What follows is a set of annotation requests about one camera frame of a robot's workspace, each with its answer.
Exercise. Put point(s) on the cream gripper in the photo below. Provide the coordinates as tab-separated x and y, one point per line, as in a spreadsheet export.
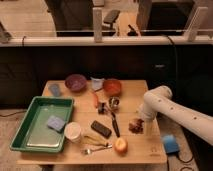
147	126

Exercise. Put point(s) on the bunch of red grapes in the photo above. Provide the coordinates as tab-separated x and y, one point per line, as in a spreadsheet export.
136	126

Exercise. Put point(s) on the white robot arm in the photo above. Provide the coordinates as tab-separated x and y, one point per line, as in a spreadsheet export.
159	100

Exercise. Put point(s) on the small metal cup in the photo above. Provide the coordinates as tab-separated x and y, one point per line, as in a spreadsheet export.
114	103

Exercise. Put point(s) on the white paper cup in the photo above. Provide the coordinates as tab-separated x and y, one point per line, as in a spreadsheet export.
73	132

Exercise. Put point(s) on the blue plastic cup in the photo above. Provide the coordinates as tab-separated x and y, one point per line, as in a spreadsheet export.
55	90

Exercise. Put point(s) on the blue foot pedal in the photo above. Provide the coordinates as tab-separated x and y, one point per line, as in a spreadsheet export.
170	144

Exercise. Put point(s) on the red yellow apple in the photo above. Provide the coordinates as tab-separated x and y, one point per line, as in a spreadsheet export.
121	146

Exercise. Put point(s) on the wooden table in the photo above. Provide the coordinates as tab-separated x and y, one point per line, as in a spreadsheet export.
142	148

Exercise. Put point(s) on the black binder clip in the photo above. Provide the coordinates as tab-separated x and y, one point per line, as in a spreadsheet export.
101	108

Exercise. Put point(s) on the orange bowl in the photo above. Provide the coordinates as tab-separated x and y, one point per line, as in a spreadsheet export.
112	87

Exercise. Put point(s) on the black rectangular block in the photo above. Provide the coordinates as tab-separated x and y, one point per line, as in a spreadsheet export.
101	129

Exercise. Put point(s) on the yellow banana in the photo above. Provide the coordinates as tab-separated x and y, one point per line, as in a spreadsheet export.
93	139

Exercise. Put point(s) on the orange carrot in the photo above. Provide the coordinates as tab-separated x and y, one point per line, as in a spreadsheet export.
95	99

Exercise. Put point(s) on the metal fork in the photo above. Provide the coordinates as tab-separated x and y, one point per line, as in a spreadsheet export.
90	151

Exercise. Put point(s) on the purple bowl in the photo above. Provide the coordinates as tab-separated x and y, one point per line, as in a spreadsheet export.
76	82

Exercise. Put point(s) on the blue sponge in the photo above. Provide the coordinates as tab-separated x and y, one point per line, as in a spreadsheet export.
55	123

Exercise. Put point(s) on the green plastic tray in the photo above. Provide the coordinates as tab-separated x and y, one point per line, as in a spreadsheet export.
33	135

